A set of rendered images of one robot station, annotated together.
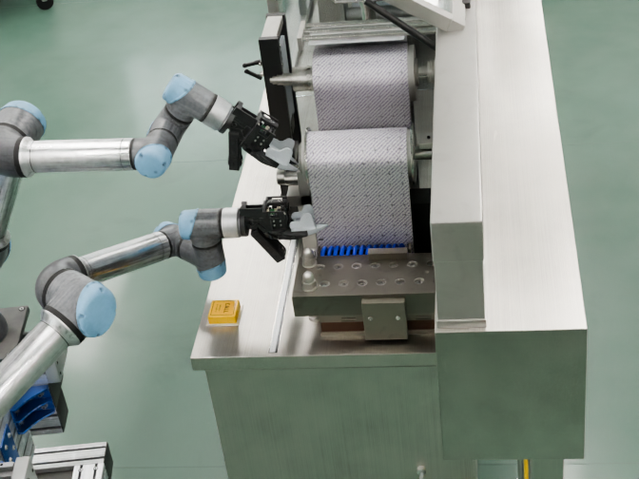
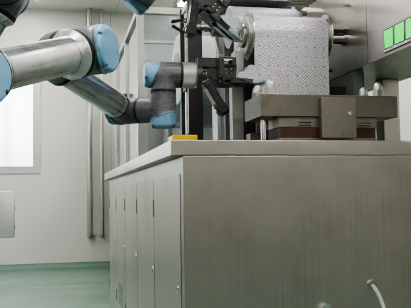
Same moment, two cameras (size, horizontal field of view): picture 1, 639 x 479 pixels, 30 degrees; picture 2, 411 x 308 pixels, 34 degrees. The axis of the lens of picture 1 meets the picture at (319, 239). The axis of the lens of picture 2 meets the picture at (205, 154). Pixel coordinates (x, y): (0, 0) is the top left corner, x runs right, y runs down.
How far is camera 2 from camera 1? 2.23 m
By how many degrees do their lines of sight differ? 43
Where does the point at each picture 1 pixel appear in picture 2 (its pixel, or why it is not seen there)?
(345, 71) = (256, 11)
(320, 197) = (262, 55)
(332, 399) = (296, 194)
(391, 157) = (315, 25)
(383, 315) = (338, 110)
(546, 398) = not seen: outside the picture
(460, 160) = not seen: outside the picture
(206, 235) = (169, 76)
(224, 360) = (203, 143)
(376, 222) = (302, 82)
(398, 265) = not seen: hidden behind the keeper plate
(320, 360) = (290, 146)
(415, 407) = (367, 203)
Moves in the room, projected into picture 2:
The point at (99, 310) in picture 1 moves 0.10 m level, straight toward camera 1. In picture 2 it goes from (111, 43) to (131, 35)
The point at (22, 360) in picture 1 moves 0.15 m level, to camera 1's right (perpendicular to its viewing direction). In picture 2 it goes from (44, 43) to (113, 48)
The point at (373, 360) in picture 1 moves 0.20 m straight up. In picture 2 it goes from (334, 147) to (333, 72)
